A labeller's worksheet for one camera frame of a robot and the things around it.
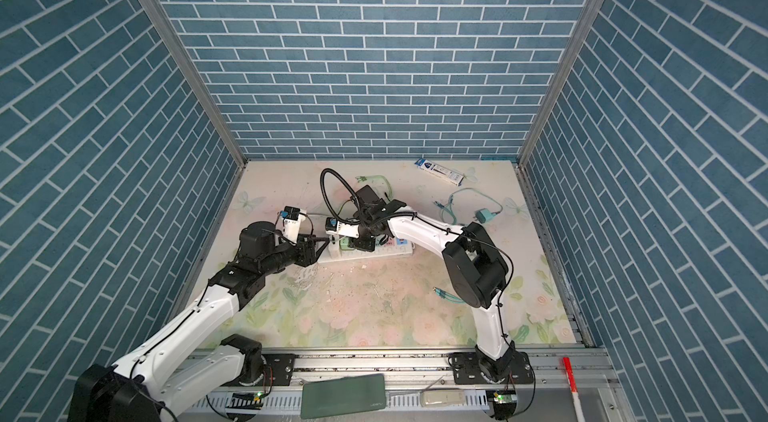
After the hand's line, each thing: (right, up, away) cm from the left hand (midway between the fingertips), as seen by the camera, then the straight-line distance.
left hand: (323, 239), depth 80 cm
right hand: (+6, 0, +9) cm, 11 cm away
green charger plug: (+5, -3, +7) cm, 9 cm away
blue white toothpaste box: (+37, +20, +35) cm, 55 cm away
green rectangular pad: (+7, -35, -11) cm, 37 cm away
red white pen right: (+63, -34, -10) cm, 72 cm away
